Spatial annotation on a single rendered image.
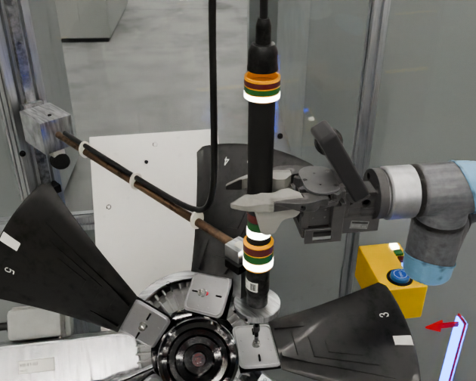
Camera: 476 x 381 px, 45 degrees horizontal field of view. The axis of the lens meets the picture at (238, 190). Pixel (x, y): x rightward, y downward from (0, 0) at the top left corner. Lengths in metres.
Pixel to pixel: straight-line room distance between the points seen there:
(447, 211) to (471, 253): 1.17
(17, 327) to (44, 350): 0.07
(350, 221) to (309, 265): 1.00
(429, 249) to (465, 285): 1.22
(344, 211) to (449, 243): 0.16
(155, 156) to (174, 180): 0.06
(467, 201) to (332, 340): 0.31
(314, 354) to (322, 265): 0.89
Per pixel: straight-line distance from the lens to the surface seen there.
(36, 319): 1.09
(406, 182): 0.79
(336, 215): 0.77
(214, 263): 0.93
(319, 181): 0.77
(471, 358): 2.37
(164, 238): 1.15
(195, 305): 0.94
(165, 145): 1.18
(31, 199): 0.91
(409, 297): 1.28
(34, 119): 1.23
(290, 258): 1.76
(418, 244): 0.88
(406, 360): 0.99
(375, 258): 1.33
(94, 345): 1.04
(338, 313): 1.00
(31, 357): 1.06
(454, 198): 0.83
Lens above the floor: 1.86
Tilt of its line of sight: 31 degrees down
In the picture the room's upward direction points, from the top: straight up
